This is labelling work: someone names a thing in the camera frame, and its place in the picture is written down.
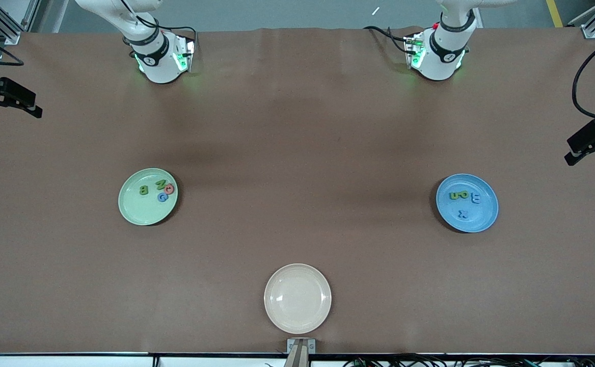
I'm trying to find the green plate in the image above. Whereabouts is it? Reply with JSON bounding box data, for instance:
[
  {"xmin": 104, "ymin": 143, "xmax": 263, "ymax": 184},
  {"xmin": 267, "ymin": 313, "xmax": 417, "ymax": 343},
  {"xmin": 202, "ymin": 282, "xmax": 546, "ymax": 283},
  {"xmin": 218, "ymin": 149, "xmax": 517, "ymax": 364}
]
[{"xmin": 118, "ymin": 168, "xmax": 178, "ymax": 226}]

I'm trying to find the blue plate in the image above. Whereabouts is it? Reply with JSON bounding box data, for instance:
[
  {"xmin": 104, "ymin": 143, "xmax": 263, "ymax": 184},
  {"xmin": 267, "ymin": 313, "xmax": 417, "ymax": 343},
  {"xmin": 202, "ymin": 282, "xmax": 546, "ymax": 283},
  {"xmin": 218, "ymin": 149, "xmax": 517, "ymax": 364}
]
[{"xmin": 436, "ymin": 173, "xmax": 499, "ymax": 233}]

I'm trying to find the yellow floor tape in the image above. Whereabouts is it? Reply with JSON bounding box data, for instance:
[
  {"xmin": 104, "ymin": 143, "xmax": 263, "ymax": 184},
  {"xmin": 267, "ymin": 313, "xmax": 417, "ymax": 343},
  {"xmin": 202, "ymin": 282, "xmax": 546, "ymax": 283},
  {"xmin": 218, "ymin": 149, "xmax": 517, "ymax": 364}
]
[{"xmin": 546, "ymin": 0, "xmax": 564, "ymax": 29}]

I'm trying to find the brown table mat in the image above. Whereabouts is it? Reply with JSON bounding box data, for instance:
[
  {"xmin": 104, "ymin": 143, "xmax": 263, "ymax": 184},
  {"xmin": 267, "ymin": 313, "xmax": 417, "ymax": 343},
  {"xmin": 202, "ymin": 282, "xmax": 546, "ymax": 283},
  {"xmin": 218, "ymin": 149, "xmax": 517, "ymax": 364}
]
[{"xmin": 0, "ymin": 27, "xmax": 595, "ymax": 356}]

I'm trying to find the beige plate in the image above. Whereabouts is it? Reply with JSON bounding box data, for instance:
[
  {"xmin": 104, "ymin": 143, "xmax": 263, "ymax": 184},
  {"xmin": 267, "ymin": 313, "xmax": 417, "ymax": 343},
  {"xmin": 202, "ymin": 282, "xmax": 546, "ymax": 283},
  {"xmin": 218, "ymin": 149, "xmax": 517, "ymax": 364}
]
[{"xmin": 264, "ymin": 263, "xmax": 332, "ymax": 335}]

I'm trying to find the aluminium frame post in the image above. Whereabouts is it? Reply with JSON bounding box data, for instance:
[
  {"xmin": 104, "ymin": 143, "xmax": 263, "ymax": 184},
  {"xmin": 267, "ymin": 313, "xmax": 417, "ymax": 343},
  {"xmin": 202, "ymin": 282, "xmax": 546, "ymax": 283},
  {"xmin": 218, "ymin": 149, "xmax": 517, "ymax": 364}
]
[
  {"xmin": 0, "ymin": 0, "xmax": 41, "ymax": 45},
  {"xmin": 570, "ymin": 0, "xmax": 595, "ymax": 39}
]

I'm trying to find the black arm base cable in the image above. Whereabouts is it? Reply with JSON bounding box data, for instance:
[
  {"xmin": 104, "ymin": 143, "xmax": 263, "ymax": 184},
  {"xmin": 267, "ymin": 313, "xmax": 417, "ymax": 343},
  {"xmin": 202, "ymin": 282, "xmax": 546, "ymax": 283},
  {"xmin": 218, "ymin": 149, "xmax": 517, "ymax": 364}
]
[
  {"xmin": 114, "ymin": 0, "xmax": 198, "ymax": 51},
  {"xmin": 363, "ymin": 25, "xmax": 411, "ymax": 55}
]

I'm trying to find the white table frame rail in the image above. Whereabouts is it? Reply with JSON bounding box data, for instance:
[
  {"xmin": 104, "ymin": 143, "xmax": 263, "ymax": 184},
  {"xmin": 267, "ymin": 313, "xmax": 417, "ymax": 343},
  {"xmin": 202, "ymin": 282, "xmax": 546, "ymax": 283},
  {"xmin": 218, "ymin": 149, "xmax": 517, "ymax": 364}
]
[{"xmin": 0, "ymin": 353, "xmax": 595, "ymax": 367}]

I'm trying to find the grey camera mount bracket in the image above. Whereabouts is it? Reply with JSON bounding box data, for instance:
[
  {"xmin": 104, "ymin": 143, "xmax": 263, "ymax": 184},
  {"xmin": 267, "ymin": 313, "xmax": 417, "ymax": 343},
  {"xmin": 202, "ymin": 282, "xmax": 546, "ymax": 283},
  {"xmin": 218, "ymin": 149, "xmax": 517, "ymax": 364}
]
[{"xmin": 285, "ymin": 338, "xmax": 316, "ymax": 367}]

